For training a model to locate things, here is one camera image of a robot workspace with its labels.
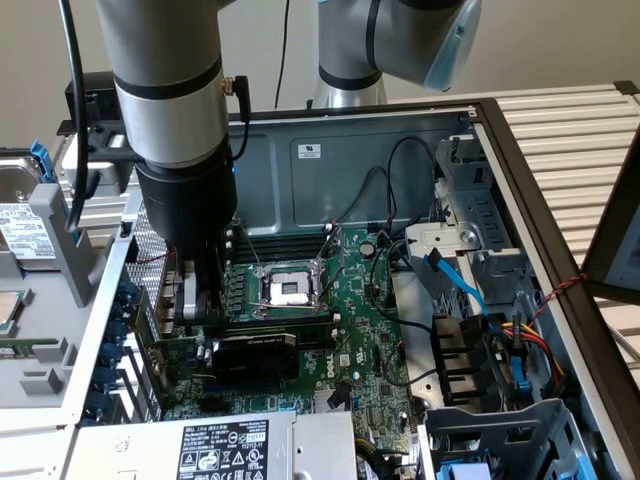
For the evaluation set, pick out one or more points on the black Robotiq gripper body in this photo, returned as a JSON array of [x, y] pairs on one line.
[[190, 210]]

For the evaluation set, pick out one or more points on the green GPU with black cooler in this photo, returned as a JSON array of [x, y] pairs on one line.
[[255, 357]]

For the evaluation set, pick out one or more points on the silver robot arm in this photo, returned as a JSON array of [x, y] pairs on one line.
[[165, 75]]

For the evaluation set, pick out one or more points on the blue slot retention clip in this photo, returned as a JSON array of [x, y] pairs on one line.
[[108, 355], [103, 378], [115, 332], [126, 291], [95, 404], [117, 311]]

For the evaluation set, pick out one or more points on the thin metal locking lever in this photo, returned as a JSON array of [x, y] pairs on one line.
[[250, 247], [260, 303]]

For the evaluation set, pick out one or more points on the silver CPU socket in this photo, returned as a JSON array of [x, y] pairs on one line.
[[290, 292]]

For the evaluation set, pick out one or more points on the blue expansion slot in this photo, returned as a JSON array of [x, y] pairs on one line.
[[245, 388]]

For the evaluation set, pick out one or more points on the short black expansion slot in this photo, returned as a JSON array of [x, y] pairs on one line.
[[209, 404]]

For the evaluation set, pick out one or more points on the white label sticker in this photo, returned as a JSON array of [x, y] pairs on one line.
[[309, 151]]

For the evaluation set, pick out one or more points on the black plastic box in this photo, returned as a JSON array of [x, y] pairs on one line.
[[100, 97]]

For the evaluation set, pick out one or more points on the metal socket cover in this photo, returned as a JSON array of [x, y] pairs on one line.
[[337, 237]]

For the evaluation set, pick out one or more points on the grey power supply unit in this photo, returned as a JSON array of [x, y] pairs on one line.
[[145, 450]]

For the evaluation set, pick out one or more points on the grey parts rack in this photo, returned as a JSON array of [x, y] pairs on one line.
[[45, 370]]

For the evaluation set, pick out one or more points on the open grey PC case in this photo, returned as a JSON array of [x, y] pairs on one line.
[[350, 175]]

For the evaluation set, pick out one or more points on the green Dell motherboard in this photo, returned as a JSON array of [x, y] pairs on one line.
[[357, 300]]

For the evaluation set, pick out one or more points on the silver hard disk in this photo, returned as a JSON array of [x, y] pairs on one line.
[[20, 235]]

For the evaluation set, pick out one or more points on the round coin battery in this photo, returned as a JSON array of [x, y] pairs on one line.
[[367, 247]]

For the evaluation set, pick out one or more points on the silver CPU chip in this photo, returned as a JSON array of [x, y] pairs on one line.
[[7, 312]]

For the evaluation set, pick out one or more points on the black plastic fan shroud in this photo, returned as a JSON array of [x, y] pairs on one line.
[[456, 350]]

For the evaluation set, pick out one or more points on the silver metal drive cage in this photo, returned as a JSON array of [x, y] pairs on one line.
[[476, 200]]

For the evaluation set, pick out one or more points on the grey disk bay cage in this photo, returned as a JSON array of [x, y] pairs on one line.
[[495, 415]]

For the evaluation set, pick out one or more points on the lilac blue plastic block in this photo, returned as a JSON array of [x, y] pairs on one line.
[[466, 472]]

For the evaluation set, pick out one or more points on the blue plastic latch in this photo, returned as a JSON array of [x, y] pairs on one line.
[[522, 385]]

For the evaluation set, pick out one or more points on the dark framed panel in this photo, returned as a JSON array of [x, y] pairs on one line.
[[607, 250]]

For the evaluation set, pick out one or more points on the black table end cap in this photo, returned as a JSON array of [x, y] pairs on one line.
[[626, 86]]

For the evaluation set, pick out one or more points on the wrist camera with black bracket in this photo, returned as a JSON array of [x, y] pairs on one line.
[[100, 177]]

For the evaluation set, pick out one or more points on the blue disk carrier rail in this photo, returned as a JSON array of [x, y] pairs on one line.
[[42, 165]]

